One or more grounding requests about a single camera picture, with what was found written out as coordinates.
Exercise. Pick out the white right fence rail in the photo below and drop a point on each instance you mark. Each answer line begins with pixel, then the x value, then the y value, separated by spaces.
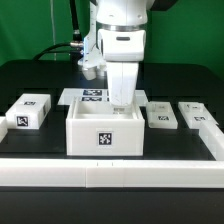
pixel 213 138

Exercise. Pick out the white front fence rail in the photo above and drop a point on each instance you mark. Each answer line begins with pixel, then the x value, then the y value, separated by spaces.
pixel 111 173

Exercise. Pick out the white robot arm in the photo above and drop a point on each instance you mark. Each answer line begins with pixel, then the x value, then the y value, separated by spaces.
pixel 121 16

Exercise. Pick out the white flat tagged top panel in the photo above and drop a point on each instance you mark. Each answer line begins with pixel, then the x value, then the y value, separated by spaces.
pixel 69 94

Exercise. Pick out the white fence rail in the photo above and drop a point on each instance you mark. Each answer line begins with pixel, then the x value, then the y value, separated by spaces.
pixel 111 173
pixel 3 128
pixel 213 138

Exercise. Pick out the white small door part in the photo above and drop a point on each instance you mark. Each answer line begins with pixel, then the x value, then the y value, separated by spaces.
pixel 194 113
pixel 161 115

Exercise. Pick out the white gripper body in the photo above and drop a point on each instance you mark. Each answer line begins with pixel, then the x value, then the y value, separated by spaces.
pixel 122 52

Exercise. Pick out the white tagged block left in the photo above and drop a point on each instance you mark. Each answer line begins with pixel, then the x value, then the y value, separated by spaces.
pixel 29 111

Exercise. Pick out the white left fence rail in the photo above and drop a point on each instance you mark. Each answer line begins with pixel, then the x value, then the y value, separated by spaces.
pixel 3 128

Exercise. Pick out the white cabinet body box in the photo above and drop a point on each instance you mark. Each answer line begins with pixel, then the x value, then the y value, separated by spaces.
pixel 94 129

